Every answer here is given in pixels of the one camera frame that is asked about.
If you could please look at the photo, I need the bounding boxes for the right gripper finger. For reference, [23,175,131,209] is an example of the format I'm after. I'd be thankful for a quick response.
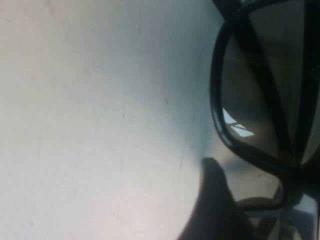
[189,156,258,240]

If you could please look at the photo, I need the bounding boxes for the dark-framed glasses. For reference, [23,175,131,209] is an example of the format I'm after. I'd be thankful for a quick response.
[209,0,320,240]

